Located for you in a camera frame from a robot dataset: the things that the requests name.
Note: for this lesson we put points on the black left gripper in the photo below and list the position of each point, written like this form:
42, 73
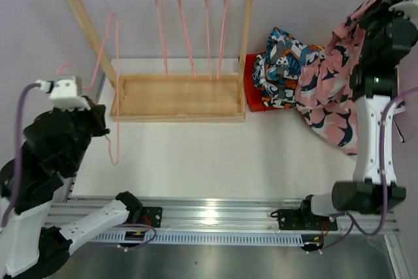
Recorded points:
98, 112

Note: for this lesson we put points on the blue orange patterned shorts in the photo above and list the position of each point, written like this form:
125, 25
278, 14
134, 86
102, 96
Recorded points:
276, 71

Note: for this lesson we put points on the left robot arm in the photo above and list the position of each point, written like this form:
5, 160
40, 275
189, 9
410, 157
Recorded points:
55, 144

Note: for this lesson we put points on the pink hanger of yellow shorts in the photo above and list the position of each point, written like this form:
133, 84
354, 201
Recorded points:
222, 39

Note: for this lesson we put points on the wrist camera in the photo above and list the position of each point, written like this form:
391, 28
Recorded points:
65, 92
408, 7

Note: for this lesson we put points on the pink patterned shorts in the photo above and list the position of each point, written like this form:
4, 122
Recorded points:
323, 95

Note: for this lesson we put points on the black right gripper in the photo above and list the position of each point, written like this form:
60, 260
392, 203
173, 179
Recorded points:
379, 7

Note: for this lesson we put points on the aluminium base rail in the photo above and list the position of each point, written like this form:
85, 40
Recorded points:
230, 238

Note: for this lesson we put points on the orange grey camouflage shorts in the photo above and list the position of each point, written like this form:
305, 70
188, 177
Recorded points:
269, 101

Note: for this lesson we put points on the pink hanger of camouflage shorts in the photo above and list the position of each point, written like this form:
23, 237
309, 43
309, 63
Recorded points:
187, 41

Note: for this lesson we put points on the pink hanger of navy shorts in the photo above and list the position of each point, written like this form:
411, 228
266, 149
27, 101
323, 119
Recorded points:
208, 39

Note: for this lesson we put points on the pink hanger of blue shorts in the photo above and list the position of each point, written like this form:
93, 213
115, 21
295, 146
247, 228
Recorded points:
159, 4

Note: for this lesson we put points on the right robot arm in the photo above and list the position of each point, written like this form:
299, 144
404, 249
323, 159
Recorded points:
374, 83

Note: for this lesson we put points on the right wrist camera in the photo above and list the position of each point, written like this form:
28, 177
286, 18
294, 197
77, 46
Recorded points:
408, 7

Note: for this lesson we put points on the wooden clothes rack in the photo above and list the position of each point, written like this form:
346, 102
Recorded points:
154, 97

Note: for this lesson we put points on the red plastic bin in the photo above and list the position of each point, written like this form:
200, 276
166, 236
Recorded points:
253, 95

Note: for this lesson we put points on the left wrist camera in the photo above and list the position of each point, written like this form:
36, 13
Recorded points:
65, 92

